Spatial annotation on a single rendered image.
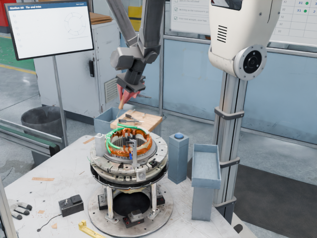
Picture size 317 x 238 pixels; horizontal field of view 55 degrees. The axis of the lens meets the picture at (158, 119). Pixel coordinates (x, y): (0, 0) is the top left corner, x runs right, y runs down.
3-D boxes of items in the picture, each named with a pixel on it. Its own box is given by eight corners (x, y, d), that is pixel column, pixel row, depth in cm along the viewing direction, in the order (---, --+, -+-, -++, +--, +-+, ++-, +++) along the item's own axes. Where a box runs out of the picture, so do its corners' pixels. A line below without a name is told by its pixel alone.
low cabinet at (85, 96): (126, 112, 408) (122, 20, 354) (101, 129, 365) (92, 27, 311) (69, 97, 450) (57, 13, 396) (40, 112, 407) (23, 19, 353)
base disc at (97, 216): (69, 216, 132) (69, 214, 131) (120, 169, 163) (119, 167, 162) (146, 251, 116) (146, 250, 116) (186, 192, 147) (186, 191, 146)
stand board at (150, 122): (110, 128, 152) (110, 123, 151) (129, 113, 167) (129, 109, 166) (145, 137, 144) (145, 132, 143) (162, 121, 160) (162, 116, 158)
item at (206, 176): (213, 235, 125) (221, 180, 112) (187, 232, 126) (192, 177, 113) (212, 195, 147) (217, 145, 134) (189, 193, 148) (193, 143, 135)
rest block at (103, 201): (108, 196, 139) (107, 187, 137) (110, 204, 134) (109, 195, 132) (98, 198, 138) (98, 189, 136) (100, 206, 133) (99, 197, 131)
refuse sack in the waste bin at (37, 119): (18, 151, 281) (10, 118, 265) (49, 133, 312) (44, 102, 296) (48, 163, 265) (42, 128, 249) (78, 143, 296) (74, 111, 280)
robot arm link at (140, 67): (152, 58, 105) (145, 50, 108) (135, 56, 101) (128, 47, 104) (145, 75, 109) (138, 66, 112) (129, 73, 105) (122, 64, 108)
